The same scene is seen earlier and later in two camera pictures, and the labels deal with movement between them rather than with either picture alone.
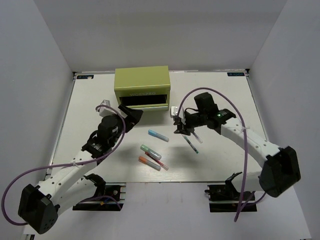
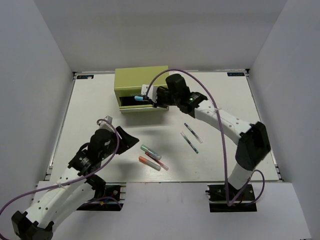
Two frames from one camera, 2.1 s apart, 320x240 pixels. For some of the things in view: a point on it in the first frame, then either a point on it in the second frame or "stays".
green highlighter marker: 152,152 stays
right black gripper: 187,130 → 159,91
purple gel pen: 197,137 stays
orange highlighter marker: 146,161 stays
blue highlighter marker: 153,133 → 139,98
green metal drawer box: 145,88 stays
